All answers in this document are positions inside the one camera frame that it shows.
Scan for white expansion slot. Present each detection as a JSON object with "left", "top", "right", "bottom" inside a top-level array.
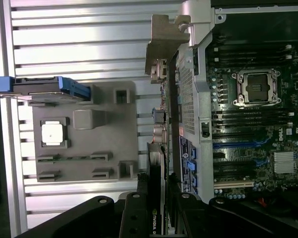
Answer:
[{"left": 214, "top": 181, "right": 254, "bottom": 188}]

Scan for grey parts rack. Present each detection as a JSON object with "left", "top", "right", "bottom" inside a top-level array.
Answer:
[{"left": 27, "top": 80, "right": 140, "bottom": 184}]

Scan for long blue expansion slot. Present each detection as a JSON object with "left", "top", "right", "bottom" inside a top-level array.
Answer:
[{"left": 213, "top": 142, "right": 258, "bottom": 149}]

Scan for green RAM stick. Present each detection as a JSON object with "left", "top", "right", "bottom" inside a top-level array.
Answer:
[{"left": 38, "top": 155, "right": 107, "bottom": 163}]

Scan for green motherboard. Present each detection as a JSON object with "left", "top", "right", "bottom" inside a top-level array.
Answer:
[{"left": 206, "top": 42, "right": 298, "bottom": 199}]

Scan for silver chipset heatsink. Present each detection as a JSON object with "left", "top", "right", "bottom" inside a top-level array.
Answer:
[{"left": 274, "top": 151, "right": 297, "bottom": 173}]

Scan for silver CPU chip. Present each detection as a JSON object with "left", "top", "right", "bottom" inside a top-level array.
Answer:
[{"left": 41, "top": 121, "right": 65, "bottom": 147}]

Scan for open black PC case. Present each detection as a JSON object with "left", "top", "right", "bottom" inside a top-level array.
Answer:
[{"left": 168, "top": 0, "right": 298, "bottom": 238}]

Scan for CPU socket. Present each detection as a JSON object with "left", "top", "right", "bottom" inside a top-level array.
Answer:
[{"left": 232, "top": 69, "right": 281, "bottom": 109}]

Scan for hard disk with blue caddy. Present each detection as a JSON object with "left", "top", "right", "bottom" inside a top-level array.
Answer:
[{"left": 0, "top": 76, "right": 91, "bottom": 103}]

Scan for grey expansion card retainer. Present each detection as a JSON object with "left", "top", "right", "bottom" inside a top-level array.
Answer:
[{"left": 178, "top": 0, "right": 212, "bottom": 48}]

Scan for red wire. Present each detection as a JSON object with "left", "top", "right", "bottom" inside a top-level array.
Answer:
[{"left": 253, "top": 197, "right": 271, "bottom": 208}]

